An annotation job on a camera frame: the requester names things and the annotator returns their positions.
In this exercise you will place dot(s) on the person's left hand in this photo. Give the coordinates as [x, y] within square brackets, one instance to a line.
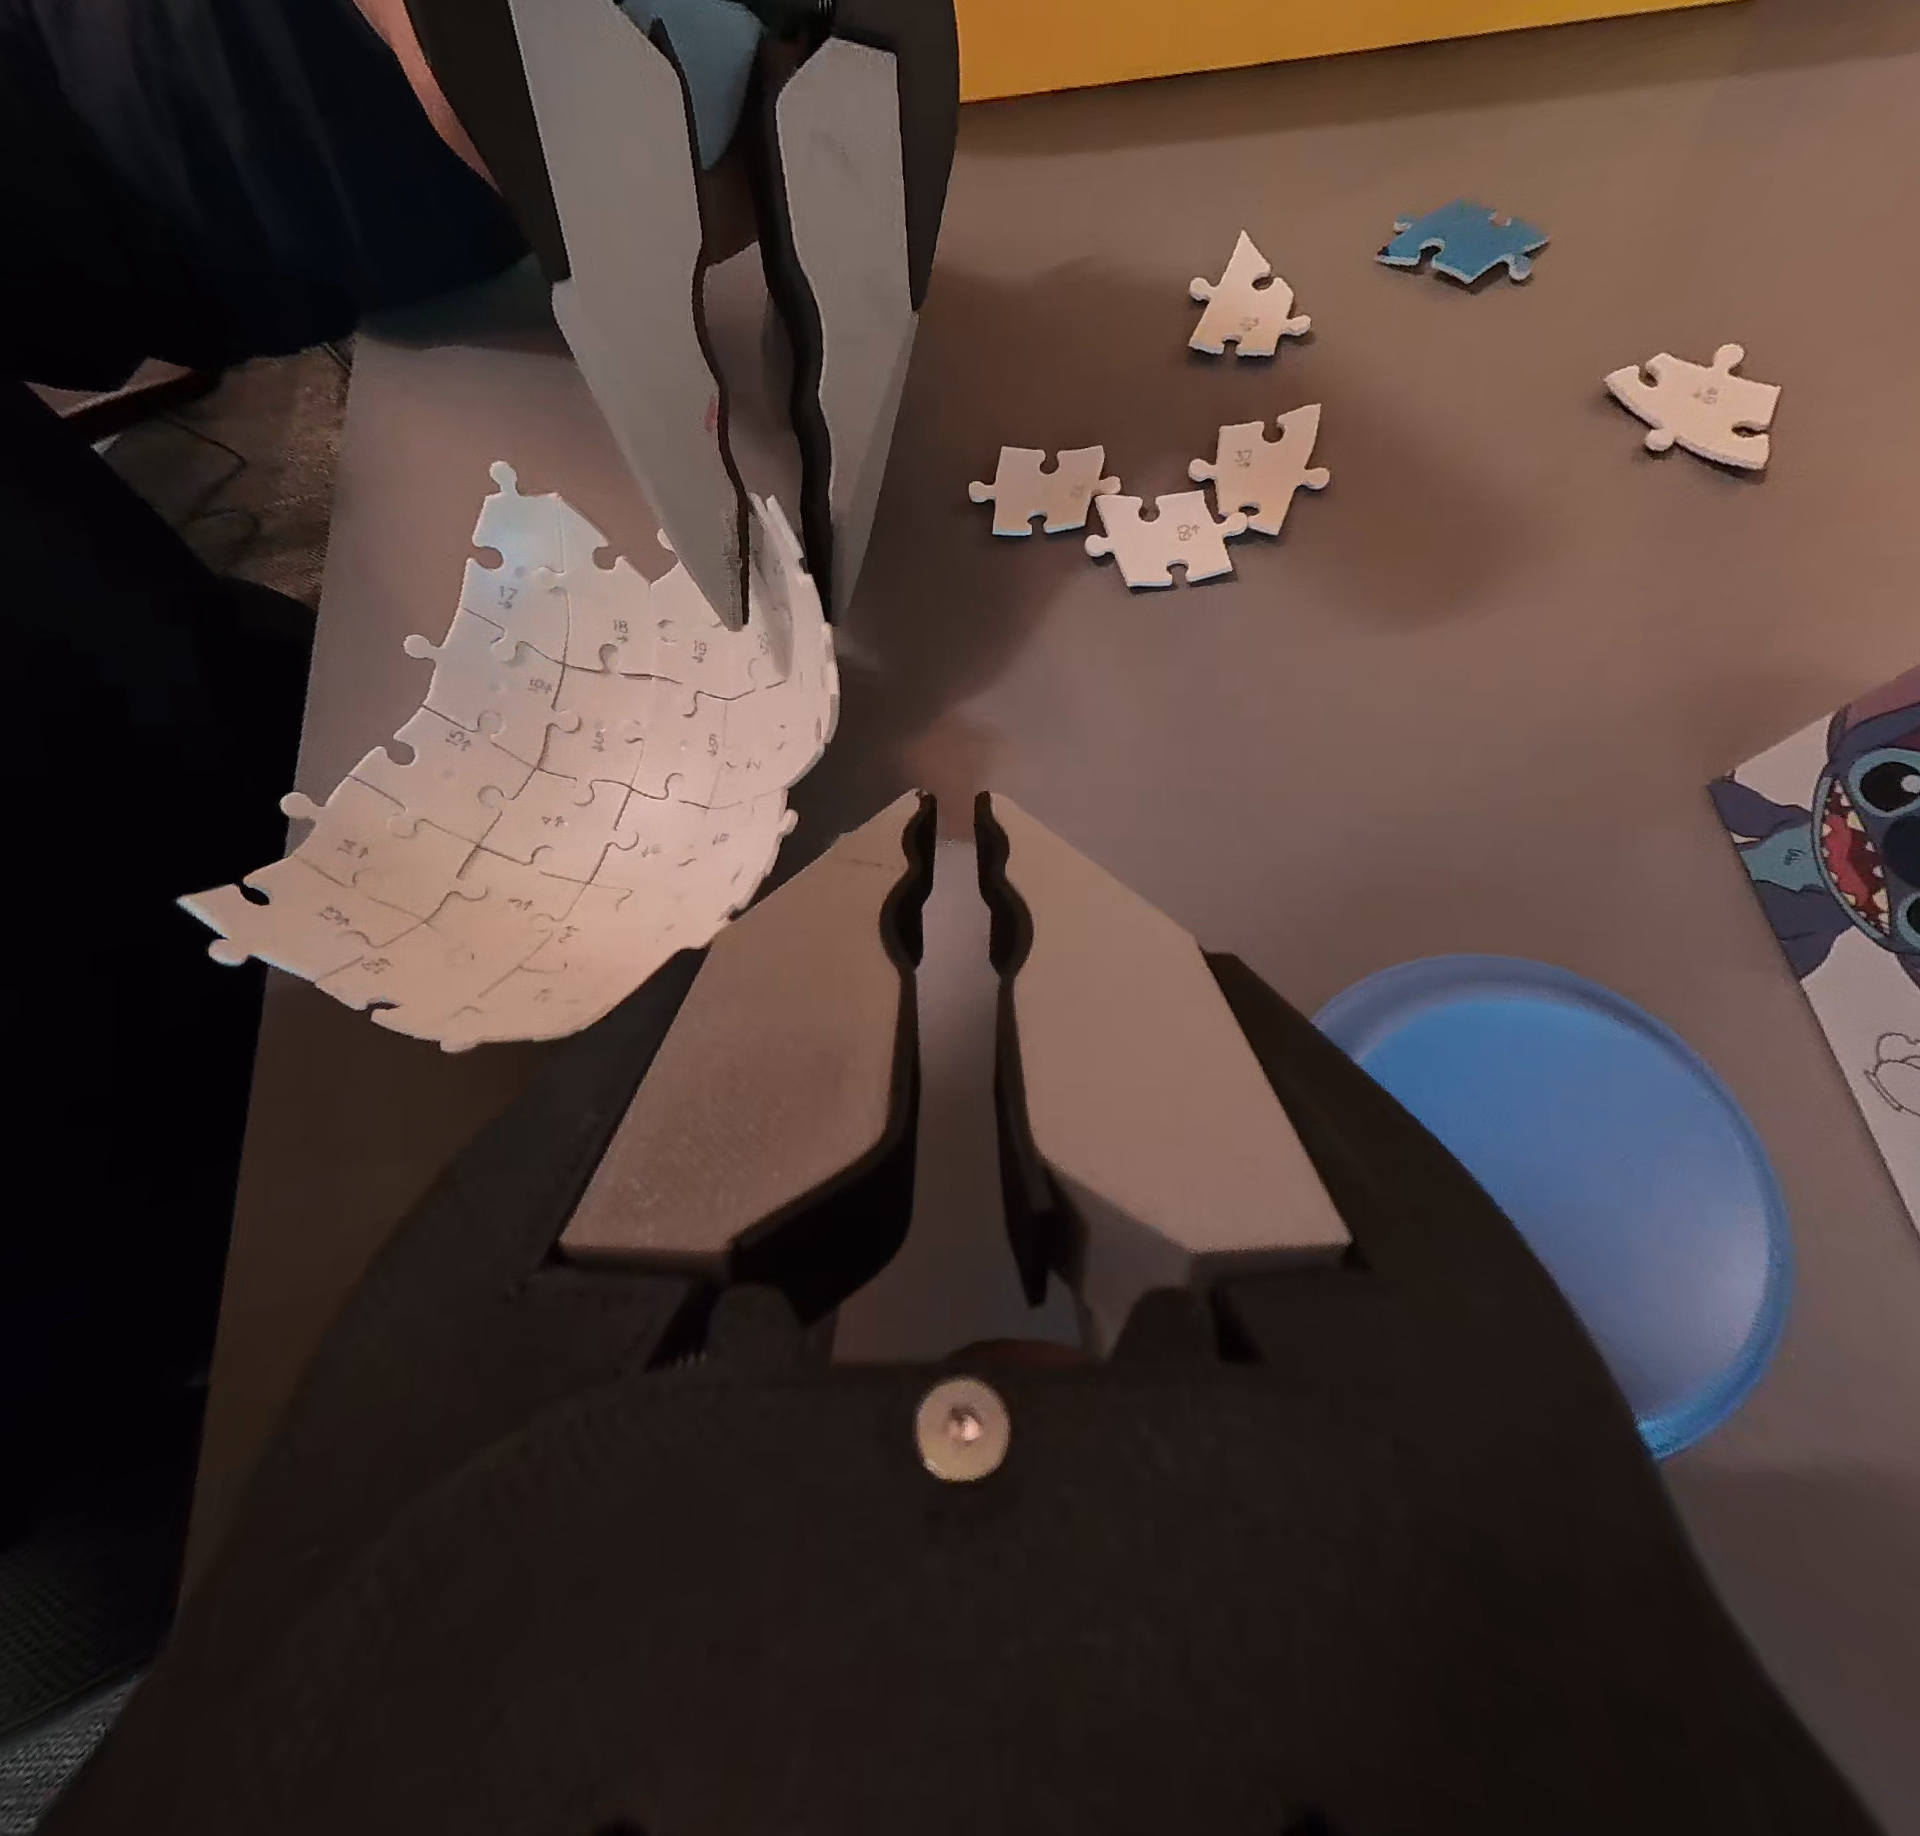
[395, 7]

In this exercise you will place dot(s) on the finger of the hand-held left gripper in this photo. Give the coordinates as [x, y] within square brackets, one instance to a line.
[616, 184]
[856, 184]

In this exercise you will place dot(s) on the triangular white puzzle piece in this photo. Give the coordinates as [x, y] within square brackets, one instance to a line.
[1243, 310]

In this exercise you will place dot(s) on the person's dark clothing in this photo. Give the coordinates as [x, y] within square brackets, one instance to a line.
[119, 966]

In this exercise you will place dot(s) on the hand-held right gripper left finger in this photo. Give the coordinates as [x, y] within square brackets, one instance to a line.
[735, 1102]

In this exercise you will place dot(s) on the colourful puzzle box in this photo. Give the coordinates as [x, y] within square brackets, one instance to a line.
[1847, 845]

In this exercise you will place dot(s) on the blue puzzle piece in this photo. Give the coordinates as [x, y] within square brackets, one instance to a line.
[1462, 243]

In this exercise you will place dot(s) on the assembled white puzzle section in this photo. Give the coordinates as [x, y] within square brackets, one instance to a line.
[523, 817]

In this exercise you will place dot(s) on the blue round puzzle stand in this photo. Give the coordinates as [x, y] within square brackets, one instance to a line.
[1576, 1159]

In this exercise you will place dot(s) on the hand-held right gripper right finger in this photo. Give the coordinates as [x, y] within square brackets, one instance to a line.
[1169, 1102]

